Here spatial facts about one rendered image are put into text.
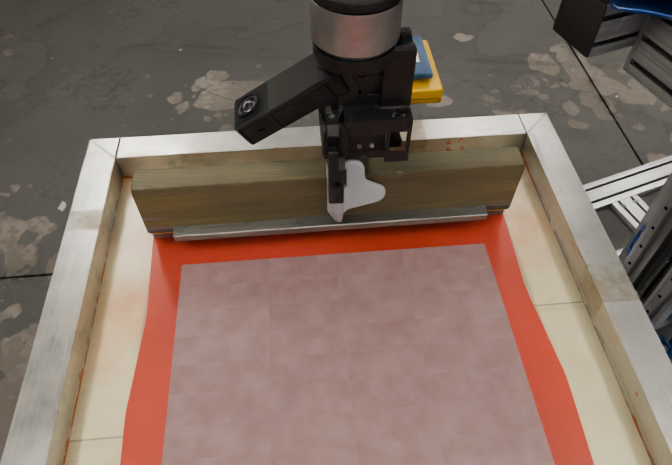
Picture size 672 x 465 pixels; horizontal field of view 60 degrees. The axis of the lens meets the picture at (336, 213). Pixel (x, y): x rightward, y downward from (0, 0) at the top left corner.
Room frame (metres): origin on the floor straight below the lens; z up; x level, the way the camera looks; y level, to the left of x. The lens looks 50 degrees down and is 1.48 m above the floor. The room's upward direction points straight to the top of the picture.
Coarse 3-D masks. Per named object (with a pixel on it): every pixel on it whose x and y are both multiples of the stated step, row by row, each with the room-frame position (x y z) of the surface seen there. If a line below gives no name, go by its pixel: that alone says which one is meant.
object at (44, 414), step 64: (448, 128) 0.56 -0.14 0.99; (512, 128) 0.56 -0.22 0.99; (576, 192) 0.45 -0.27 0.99; (64, 256) 0.36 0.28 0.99; (576, 256) 0.37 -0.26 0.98; (64, 320) 0.28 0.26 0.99; (640, 320) 0.28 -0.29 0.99; (64, 384) 0.22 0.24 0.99; (640, 384) 0.22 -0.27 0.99; (64, 448) 0.17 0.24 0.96
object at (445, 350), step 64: (384, 256) 0.38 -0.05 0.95; (448, 256) 0.38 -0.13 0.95; (512, 256) 0.38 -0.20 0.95; (384, 320) 0.30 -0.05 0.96; (448, 320) 0.30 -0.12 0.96; (512, 320) 0.30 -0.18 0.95; (384, 384) 0.23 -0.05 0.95; (448, 384) 0.23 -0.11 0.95; (512, 384) 0.23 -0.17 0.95; (384, 448) 0.17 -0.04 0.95; (448, 448) 0.17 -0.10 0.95; (512, 448) 0.17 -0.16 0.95; (576, 448) 0.17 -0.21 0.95
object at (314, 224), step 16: (448, 208) 0.42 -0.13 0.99; (464, 208) 0.42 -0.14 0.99; (480, 208) 0.42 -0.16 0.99; (224, 224) 0.40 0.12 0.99; (240, 224) 0.40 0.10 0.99; (256, 224) 0.40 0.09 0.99; (272, 224) 0.40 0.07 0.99; (288, 224) 0.40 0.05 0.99; (304, 224) 0.40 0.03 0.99; (320, 224) 0.40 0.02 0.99; (336, 224) 0.40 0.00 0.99; (352, 224) 0.40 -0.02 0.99; (368, 224) 0.40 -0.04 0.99; (384, 224) 0.41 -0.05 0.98; (400, 224) 0.41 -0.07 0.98; (416, 224) 0.41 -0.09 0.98; (176, 240) 0.39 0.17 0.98
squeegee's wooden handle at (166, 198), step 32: (320, 160) 0.43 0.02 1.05; (416, 160) 0.43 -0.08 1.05; (448, 160) 0.43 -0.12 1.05; (480, 160) 0.43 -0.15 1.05; (512, 160) 0.43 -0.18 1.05; (160, 192) 0.40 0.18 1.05; (192, 192) 0.40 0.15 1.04; (224, 192) 0.40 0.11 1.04; (256, 192) 0.40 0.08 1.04; (288, 192) 0.41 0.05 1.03; (320, 192) 0.41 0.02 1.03; (416, 192) 0.42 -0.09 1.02; (448, 192) 0.42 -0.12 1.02; (480, 192) 0.43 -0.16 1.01; (512, 192) 0.43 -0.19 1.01; (160, 224) 0.40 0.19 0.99; (192, 224) 0.40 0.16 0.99
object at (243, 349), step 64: (192, 256) 0.38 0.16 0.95; (256, 256) 0.38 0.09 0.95; (320, 256) 0.38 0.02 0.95; (192, 320) 0.30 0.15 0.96; (256, 320) 0.30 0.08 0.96; (320, 320) 0.30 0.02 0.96; (192, 384) 0.23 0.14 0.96; (256, 384) 0.23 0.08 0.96; (320, 384) 0.23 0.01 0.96; (128, 448) 0.17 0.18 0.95; (192, 448) 0.17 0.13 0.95; (256, 448) 0.17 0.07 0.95; (320, 448) 0.17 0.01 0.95
